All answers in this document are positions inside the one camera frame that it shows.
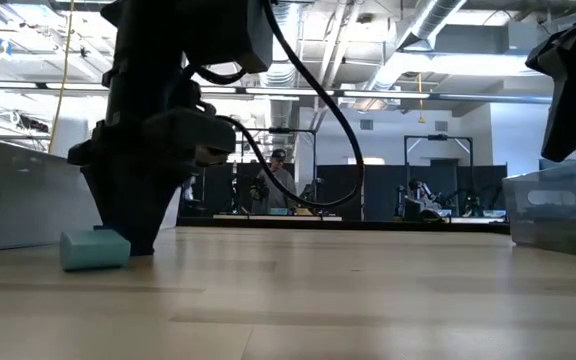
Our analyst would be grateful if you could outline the white plastic bin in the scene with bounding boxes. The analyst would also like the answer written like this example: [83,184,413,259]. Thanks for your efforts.
[159,187,183,231]

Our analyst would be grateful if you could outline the light teal block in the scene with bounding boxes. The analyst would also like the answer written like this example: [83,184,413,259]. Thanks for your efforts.
[58,228,132,273]

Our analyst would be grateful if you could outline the white pillar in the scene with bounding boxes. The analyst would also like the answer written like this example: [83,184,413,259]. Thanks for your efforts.
[49,97,100,160]

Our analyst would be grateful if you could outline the left clear plastic bin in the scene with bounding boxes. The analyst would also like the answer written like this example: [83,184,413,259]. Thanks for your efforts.
[0,137,105,254]

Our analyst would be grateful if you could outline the clear plastic bin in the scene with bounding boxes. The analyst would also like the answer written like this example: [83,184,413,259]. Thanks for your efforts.
[0,137,105,254]
[501,158,576,262]

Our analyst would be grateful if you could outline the background wooden table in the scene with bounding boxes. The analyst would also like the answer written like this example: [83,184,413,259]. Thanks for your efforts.
[211,213,344,223]

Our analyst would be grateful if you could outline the person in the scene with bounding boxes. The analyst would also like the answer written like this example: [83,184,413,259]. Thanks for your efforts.
[249,148,299,216]

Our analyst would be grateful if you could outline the black partition screen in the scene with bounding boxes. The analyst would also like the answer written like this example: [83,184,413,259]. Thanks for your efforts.
[182,160,509,224]

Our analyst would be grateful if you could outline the ceiling light strip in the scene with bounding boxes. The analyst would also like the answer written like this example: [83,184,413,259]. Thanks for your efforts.
[0,79,554,106]

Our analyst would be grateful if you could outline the background robot arms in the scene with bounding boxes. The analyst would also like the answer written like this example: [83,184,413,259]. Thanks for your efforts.
[392,178,502,222]

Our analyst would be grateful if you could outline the yellow hanging cable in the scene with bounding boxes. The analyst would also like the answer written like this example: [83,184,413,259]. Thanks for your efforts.
[49,0,77,151]

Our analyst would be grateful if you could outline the silver ceiling duct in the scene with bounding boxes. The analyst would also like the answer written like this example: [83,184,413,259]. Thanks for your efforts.
[257,0,303,146]
[367,0,469,96]

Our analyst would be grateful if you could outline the black rig frame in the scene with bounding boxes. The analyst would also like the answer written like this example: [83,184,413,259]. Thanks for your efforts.
[403,133,475,216]
[240,127,318,216]

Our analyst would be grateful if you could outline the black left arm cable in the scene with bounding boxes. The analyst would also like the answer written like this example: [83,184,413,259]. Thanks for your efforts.
[187,0,366,210]

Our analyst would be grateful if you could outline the black aluminium table frame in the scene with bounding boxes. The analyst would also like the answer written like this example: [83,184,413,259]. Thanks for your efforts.
[176,217,512,235]

